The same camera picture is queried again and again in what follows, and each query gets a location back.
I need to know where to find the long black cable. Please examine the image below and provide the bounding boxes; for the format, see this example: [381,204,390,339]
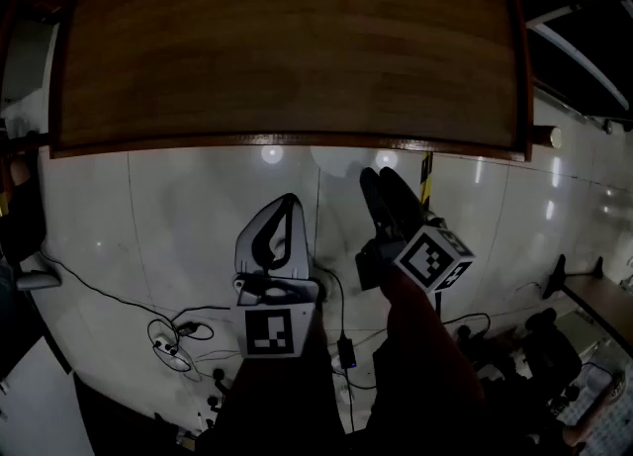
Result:
[38,244,233,315]

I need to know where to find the white power strip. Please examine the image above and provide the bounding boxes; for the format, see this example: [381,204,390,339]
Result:
[151,338,193,373]

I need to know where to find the black power adapter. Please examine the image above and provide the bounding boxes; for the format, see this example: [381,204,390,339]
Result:
[336,337,358,372]

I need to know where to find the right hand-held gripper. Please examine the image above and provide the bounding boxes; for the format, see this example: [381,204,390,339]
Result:
[354,165,477,294]

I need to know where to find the person's left forearm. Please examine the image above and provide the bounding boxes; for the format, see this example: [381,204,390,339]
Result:
[217,313,348,456]

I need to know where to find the person's right forearm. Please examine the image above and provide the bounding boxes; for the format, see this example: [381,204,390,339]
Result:
[364,269,489,456]

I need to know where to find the wooden cart shelf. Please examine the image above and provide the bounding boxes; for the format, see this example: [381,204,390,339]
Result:
[47,0,536,164]

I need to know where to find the grey chair base foot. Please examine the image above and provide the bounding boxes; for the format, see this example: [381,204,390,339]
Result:
[14,269,63,293]

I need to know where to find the black office chair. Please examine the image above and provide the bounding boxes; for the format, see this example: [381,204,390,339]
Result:
[521,307,584,399]

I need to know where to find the wooden cart handle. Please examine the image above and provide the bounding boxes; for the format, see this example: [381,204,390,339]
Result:
[531,124,565,149]

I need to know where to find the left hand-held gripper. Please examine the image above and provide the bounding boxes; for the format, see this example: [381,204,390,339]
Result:
[231,272,320,360]

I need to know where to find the thin black adapter cable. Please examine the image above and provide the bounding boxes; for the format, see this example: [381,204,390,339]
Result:
[314,265,347,341]

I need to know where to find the yellow black striped post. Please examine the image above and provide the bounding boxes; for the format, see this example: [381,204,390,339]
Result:
[418,150,436,209]

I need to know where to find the white cabinet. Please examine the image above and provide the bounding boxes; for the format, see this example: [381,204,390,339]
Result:
[0,334,86,456]

